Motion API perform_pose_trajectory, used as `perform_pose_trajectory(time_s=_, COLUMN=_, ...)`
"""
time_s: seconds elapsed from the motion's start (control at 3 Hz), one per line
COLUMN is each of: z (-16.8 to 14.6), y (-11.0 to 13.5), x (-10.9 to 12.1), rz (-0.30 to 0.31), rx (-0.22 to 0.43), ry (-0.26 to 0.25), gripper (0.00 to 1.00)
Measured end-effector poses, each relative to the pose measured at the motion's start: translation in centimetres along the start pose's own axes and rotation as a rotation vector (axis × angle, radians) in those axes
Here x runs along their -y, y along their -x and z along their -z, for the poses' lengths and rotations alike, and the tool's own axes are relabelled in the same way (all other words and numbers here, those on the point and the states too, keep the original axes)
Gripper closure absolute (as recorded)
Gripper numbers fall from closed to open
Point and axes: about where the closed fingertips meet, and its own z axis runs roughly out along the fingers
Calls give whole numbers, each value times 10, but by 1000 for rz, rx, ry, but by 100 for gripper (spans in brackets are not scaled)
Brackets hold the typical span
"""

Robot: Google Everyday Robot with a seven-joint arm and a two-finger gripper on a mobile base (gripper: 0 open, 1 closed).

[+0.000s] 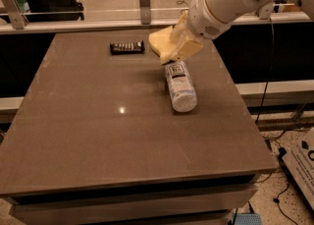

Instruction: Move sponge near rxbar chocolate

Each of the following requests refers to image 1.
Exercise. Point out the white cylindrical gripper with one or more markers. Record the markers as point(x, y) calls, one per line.
point(203, 19)

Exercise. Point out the yellow sponge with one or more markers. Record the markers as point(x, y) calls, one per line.
point(161, 43)

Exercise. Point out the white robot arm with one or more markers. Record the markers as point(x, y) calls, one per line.
point(242, 7)

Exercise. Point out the black rxbar chocolate bar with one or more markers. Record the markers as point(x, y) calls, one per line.
point(127, 48)

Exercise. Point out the clear plastic water bottle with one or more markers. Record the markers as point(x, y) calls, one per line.
point(181, 89)

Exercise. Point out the white printed floor board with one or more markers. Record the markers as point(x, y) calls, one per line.
point(300, 162)

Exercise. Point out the grey cabinet drawer front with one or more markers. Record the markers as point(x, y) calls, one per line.
point(202, 206)

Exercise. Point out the blue box on floor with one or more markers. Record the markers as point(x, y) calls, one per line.
point(246, 219)

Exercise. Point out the middle metal railing bracket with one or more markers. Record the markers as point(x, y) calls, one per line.
point(145, 11)

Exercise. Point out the metal railing bracket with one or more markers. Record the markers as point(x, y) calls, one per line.
point(17, 18)
point(264, 13)
point(145, 11)

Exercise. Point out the right metal railing bracket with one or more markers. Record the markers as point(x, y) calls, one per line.
point(264, 13)

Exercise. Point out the left metal railing bracket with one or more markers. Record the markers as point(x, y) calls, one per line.
point(17, 18)

